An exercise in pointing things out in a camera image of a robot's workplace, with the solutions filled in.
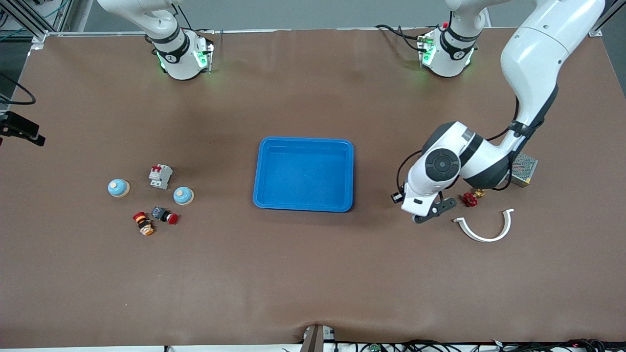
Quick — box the white curved pipe clamp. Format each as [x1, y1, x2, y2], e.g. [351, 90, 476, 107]
[452, 208, 515, 243]

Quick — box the blue plastic tray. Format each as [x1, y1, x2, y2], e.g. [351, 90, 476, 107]
[253, 136, 354, 213]

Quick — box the brown table mat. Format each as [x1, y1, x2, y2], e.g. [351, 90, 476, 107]
[0, 27, 626, 349]

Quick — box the metal mesh power supply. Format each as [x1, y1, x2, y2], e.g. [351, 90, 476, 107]
[509, 153, 539, 188]

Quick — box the white red circuit breaker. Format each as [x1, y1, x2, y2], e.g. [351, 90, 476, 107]
[149, 164, 173, 190]

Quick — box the yellow red emergency button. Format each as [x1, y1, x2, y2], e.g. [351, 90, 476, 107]
[133, 212, 156, 237]

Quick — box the red mushroom push button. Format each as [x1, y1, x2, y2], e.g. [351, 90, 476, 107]
[151, 206, 179, 225]

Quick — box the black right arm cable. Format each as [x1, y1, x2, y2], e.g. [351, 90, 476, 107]
[0, 73, 38, 106]

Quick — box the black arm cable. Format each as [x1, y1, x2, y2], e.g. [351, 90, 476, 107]
[396, 95, 536, 195]
[0, 73, 38, 106]

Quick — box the brass valve red handle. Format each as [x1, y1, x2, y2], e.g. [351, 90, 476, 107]
[462, 188, 487, 208]

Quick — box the aluminium frame strut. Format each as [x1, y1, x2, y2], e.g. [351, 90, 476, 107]
[0, 0, 49, 44]
[589, 0, 626, 38]

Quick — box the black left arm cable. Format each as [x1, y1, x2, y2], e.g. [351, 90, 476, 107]
[396, 95, 536, 195]

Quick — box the black cable bundle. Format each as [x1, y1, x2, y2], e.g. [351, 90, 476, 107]
[337, 339, 626, 352]

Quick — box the grey metal bracket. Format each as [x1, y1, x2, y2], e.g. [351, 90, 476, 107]
[299, 324, 336, 352]

